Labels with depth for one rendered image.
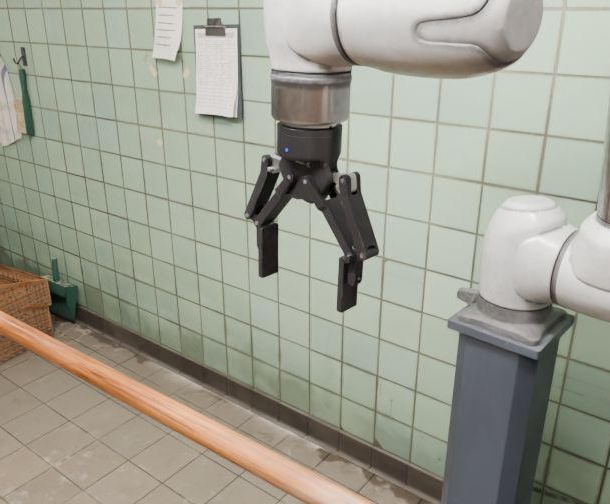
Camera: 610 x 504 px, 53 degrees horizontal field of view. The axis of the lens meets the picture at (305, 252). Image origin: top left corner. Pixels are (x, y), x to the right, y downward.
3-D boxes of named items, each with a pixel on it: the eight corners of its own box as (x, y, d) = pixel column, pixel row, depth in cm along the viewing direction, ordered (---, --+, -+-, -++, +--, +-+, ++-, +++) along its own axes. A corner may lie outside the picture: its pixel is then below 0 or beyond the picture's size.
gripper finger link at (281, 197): (295, 179, 71) (288, 170, 71) (252, 230, 78) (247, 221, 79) (317, 173, 73) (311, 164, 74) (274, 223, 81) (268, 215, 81)
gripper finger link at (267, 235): (262, 229, 78) (258, 227, 78) (262, 278, 80) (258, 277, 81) (278, 223, 80) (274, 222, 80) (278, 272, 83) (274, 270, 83)
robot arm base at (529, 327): (476, 287, 148) (478, 266, 146) (568, 316, 135) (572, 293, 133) (438, 313, 136) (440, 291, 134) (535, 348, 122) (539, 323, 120)
